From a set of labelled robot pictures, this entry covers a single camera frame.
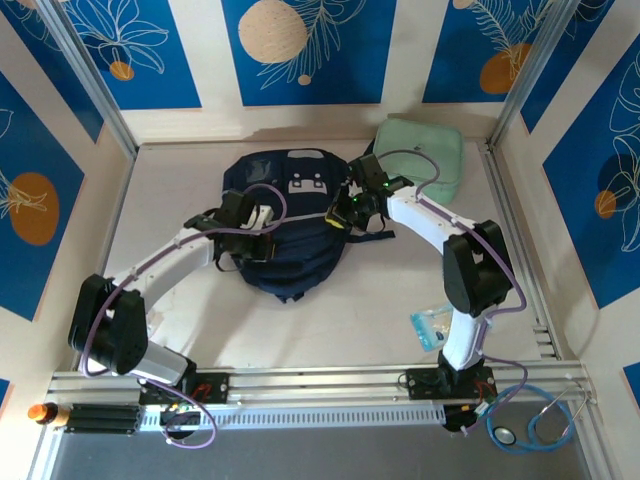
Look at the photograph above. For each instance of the mint green zip case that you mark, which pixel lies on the mint green zip case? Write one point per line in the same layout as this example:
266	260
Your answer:
440	150

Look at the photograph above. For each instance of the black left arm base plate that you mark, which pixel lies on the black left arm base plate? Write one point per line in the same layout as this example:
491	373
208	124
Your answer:
210	387

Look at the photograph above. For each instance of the black ribbed block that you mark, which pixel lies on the black ribbed block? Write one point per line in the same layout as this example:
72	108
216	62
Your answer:
102	419

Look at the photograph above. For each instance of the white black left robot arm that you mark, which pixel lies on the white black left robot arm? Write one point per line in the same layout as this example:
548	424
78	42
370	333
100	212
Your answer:
165	260

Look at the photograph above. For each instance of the blue stethoscope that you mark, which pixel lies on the blue stethoscope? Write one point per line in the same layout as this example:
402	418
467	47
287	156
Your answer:
550	435

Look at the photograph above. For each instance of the blue wet wipes packet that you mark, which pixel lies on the blue wet wipes packet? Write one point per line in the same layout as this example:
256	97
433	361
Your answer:
430	325

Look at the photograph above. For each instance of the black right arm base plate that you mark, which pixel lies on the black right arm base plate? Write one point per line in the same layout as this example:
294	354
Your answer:
422	384

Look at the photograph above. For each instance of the navy blue backpack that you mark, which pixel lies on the navy blue backpack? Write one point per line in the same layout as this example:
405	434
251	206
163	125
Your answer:
300	260

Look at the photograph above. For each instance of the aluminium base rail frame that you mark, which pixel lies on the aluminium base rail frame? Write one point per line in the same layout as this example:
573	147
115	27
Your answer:
325	382

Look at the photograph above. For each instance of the aluminium corner post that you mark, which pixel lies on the aluminium corner post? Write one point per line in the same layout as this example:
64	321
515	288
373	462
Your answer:
90	80
535	70

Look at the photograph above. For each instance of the aluminium side rail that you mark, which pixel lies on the aluminium side rail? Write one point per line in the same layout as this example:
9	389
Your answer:
525	200

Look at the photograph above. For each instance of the orange emergency stop button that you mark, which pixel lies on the orange emergency stop button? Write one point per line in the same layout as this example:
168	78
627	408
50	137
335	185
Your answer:
40	414

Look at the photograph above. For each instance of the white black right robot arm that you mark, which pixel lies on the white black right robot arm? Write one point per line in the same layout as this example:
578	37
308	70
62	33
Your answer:
425	215

